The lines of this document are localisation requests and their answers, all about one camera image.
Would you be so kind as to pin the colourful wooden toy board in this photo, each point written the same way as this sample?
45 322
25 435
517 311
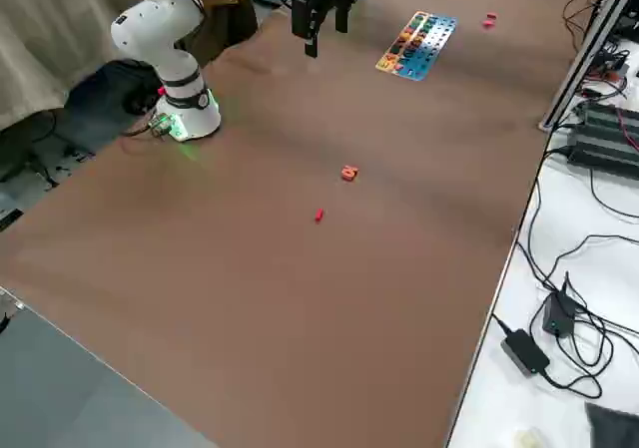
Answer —
424 44

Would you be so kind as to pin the orange number ten piece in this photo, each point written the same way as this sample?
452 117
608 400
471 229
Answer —
349 172

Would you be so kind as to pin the small red block piece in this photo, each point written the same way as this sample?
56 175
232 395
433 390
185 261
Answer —
318 215

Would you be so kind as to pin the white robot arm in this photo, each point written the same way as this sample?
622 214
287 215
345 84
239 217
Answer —
150 24

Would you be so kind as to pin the beige curtain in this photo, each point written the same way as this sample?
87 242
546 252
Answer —
50 19

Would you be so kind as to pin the black finned power supply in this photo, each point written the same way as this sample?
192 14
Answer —
611 119
604 156

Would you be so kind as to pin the small black box green light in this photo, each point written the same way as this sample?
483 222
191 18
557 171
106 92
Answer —
556 318

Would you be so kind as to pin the black power adapter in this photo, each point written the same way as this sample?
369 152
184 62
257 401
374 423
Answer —
524 352

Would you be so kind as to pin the small white object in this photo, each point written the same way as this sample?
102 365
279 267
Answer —
531 439

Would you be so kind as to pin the dark grey cloth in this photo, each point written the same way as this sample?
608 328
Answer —
619 428

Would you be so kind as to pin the aluminium frame post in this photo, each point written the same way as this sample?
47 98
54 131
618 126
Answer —
584 54

